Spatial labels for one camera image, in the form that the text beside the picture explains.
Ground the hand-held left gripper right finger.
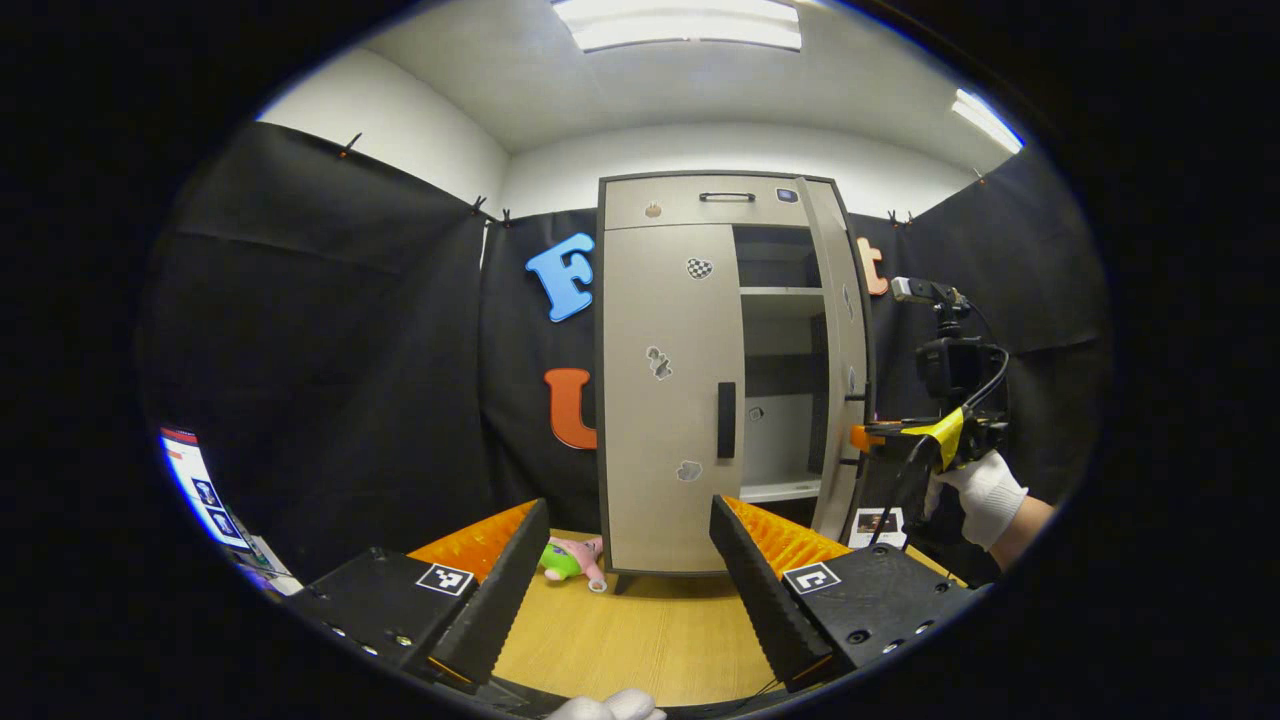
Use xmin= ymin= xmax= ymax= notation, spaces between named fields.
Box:
xmin=709 ymin=494 xmax=976 ymax=693

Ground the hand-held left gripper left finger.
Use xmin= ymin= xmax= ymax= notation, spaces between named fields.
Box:
xmin=285 ymin=498 xmax=552 ymax=691

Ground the grey cabinet door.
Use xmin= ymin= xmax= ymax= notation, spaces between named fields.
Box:
xmin=800 ymin=178 xmax=876 ymax=543
xmin=600 ymin=224 xmax=746 ymax=576

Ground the grey double-door shoe cabinet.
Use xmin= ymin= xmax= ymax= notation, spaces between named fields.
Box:
xmin=595 ymin=172 xmax=881 ymax=596

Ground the grey cabinet drawer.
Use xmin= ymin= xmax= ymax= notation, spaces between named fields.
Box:
xmin=603 ymin=175 xmax=816 ymax=231

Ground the pink and green plush toy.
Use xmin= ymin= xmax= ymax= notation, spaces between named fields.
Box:
xmin=538 ymin=536 xmax=608 ymax=593

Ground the stack of magazines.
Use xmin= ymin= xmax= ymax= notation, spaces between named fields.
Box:
xmin=848 ymin=507 xmax=909 ymax=551

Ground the ceiling light panel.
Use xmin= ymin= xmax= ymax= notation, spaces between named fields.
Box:
xmin=950 ymin=88 xmax=1026 ymax=153
xmin=550 ymin=0 xmax=803 ymax=53

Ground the black backdrop cloth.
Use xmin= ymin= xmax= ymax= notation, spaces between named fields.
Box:
xmin=135 ymin=120 xmax=1113 ymax=591

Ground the printed poster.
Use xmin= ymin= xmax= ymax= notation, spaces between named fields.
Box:
xmin=158 ymin=428 xmax=301 ymax=598

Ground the black cable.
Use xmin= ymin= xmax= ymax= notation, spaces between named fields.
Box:
xmin=868 ymin=345 xmax=1011 ymax=549

